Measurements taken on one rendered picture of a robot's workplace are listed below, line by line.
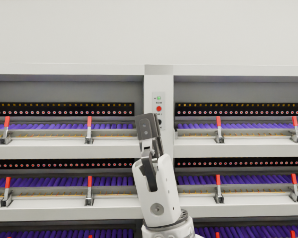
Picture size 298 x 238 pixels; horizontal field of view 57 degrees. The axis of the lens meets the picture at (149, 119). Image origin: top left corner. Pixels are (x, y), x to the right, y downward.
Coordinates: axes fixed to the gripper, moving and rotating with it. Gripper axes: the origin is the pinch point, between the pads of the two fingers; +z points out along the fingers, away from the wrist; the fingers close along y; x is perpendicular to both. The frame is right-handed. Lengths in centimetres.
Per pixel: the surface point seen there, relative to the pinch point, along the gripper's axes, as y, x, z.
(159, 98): 41.8, -3.7, 9.2
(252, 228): 68, 18, -44
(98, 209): 39, -30, -22
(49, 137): 40, -44, 4
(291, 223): 74, 33, -46
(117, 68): 38.3, -14.7, 21.2
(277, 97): 75, 39, 4
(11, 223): 47, -69, -24
